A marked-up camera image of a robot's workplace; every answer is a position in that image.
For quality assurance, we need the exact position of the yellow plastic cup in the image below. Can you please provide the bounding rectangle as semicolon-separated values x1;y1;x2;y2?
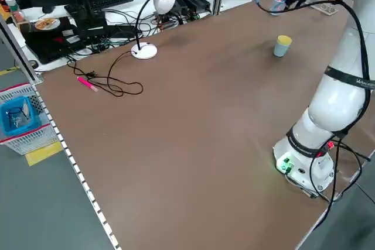
277;35;293;47

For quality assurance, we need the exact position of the blue plastic cup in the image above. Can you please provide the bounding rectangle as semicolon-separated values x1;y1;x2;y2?
273;40;291;59

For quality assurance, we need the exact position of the clear plastic measuring beaker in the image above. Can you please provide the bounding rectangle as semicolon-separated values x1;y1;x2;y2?
270;0;288;16

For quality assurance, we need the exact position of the black finned power supply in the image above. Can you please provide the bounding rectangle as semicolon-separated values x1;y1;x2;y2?
178;0;212;14

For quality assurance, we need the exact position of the black keyboard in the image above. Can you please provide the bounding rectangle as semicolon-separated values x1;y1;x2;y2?
88;0;135;9

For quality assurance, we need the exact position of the pink marker pen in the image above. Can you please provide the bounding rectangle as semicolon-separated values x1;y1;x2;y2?
76;76;100;93

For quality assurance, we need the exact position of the black laptop case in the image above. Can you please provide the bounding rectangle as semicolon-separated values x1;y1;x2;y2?
21;15;110;65

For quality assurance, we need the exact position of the orange printed disc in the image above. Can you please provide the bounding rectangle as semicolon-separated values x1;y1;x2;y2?
34;18;61;31

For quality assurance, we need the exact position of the small plastic bottle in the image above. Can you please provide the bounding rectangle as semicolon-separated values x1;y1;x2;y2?
4;0;26;24

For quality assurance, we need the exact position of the white plastic basket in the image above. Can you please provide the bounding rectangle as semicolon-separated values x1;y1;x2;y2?
0;83;61;156

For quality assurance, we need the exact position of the blue plastic bin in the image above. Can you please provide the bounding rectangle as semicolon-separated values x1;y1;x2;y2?
0;95;42;138

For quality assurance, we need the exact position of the black lamp cable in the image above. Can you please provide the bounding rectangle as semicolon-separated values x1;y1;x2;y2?
66;50;145;97

